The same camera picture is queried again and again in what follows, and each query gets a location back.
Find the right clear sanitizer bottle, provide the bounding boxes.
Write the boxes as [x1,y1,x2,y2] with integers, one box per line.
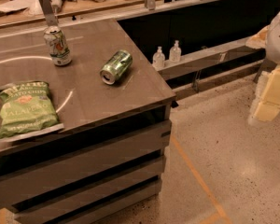
[169,40,181,63]

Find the clear sanitizer bottle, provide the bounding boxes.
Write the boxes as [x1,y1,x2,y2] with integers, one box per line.
[169,40,181,63]
[152,46,165,69]

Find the left clear sanitizer bottle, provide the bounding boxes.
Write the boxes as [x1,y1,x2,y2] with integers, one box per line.
[152,46,165,69]

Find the green soda can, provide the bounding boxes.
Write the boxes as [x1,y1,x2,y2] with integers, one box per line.
[100,49,133,85]

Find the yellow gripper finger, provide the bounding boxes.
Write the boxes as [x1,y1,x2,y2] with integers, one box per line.
[253,102,280,121]
[260,65,280,106]

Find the wooden background workbench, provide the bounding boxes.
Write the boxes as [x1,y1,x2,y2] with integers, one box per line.
[0,0,146,28]

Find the green jalapeno chips bag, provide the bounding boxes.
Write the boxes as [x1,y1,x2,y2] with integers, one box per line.
[0,81,63,142]

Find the white paper sheet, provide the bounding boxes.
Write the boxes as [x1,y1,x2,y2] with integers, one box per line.
[0,0,36,13]

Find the white upright soda can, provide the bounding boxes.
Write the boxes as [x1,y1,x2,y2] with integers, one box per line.
[44,25,72,66]

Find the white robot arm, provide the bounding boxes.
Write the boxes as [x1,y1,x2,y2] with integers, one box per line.
[250,11,280,122]

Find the grey metal bracket post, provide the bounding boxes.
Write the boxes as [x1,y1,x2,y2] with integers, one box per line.
[38,0,58,26]

